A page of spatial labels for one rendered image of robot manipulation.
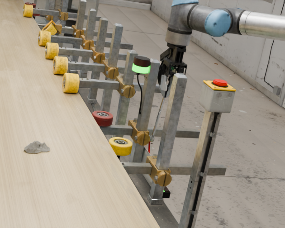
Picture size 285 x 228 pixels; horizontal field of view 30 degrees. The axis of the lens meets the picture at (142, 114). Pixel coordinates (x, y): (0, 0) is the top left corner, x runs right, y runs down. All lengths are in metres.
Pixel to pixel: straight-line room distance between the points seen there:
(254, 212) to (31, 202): 2.37
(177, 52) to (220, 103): 0.51
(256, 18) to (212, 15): 0.16
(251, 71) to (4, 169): 5.48
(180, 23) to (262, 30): 0.28
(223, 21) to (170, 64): 0.25
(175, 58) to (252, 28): 0.29
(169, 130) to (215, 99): 0.35
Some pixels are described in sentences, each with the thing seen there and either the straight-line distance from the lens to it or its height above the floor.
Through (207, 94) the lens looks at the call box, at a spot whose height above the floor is 1.19.
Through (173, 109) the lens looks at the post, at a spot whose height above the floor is 1.05.
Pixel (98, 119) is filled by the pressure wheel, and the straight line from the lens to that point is 1.98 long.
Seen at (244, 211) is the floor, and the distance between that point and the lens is 3.55.
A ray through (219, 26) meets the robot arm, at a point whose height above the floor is 1.32.
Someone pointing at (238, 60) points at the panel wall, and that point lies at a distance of 7.13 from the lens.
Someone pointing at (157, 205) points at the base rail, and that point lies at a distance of 1.87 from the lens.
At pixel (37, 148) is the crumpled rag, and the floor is 0.91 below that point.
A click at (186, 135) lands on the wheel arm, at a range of 2.15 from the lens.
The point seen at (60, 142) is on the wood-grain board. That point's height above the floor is 0.90.
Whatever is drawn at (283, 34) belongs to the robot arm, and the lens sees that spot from 1.86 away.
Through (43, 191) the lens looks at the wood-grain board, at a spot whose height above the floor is 0.90.
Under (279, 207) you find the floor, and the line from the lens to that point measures 3.74.
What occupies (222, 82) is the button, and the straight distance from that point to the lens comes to 1.47.
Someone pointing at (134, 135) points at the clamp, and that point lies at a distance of 2.03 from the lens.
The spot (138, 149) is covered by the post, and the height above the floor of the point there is 0.79.
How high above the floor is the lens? 1.59
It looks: 19 degrees down
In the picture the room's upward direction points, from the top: 11 degrees clockwise
